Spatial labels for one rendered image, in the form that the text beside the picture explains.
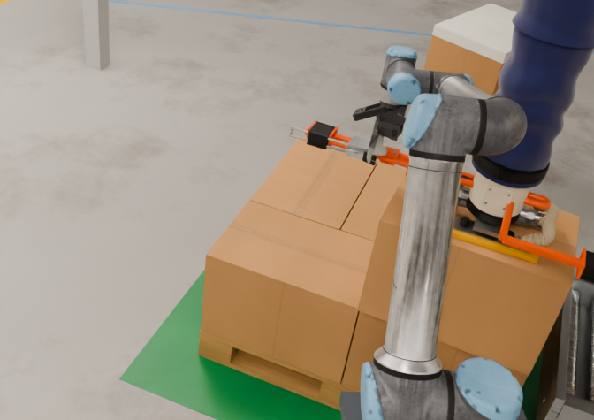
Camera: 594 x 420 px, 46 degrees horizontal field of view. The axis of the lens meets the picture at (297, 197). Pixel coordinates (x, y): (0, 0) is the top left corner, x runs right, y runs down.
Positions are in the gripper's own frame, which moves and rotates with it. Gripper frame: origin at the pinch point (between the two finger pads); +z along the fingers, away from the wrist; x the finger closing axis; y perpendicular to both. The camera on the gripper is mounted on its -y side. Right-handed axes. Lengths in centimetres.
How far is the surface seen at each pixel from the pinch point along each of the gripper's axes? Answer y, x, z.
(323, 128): -18.3, 1.4, -2.3
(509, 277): 52, -17, 17
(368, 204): -5, 47, 53
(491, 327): 53, -17, 39
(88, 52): -239, 180, 97
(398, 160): 8.8, -1.2, -0.8
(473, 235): 38.3, -11.6, 10.8
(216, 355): -42, -16, 104
